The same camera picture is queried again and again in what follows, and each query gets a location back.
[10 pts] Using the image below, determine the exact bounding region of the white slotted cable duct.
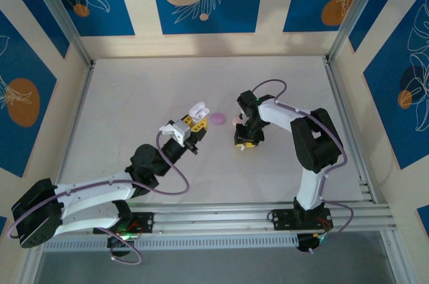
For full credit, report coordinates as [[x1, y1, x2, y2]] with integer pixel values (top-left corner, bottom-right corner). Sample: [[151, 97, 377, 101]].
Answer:
[[42, 234, 300, 252]]

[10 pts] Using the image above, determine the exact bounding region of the aluminium frame post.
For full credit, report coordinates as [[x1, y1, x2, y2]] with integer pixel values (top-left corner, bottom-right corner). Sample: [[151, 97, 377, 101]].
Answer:
[[15, 236, 46, 284], [25, 0, 95, 68], [380, 230, 405, 284], [325, 0, 385, 62]]

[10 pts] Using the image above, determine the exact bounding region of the aluminium side rail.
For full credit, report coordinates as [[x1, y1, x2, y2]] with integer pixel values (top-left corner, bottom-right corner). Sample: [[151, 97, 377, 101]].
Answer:
[[323, 56, 376, 204], [48, 61, 97, 211]]

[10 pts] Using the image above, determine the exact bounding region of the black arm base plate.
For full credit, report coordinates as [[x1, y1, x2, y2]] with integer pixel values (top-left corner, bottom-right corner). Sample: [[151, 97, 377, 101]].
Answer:
[[267, 209, 334, 231], [93, 212, 155, 234]]

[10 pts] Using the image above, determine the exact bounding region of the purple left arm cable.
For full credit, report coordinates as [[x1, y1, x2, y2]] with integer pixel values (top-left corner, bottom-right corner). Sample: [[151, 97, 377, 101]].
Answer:
[[7, 131, 190, 265]]

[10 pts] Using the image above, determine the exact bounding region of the aluminium base rail beam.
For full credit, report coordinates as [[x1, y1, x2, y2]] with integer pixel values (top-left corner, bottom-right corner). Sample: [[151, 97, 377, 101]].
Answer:
[[28, 202, 398, 236]]

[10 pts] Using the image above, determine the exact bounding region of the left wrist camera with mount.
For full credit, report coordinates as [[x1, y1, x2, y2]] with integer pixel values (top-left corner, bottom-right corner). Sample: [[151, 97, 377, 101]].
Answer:
[[158, 119, 192, 147]]

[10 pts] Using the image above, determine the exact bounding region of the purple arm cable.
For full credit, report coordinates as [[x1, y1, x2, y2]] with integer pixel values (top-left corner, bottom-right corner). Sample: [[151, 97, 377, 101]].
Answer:
[[251, 78, 355, 254], [7, 131, 190, 265]]

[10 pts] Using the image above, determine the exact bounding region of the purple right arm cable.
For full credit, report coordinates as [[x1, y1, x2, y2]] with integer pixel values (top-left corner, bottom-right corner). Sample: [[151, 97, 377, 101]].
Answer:
[[251, 78, 355, 254]]

